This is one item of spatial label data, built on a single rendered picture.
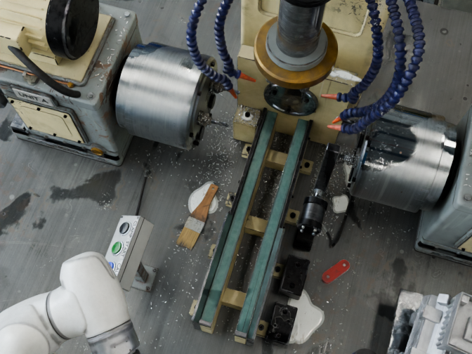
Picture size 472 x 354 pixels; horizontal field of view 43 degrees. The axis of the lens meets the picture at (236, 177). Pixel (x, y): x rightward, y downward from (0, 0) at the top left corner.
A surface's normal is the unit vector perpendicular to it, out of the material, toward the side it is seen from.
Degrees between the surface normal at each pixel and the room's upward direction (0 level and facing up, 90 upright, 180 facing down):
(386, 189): 69
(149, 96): 35
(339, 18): 90
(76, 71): 0
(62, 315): 29
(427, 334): 0
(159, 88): 24
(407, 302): 0
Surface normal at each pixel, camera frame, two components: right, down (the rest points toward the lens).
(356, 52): -0.29, 0.89
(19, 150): 0.00, -0.38
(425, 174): -0.18, 0.26
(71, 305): -0.30, 0.00
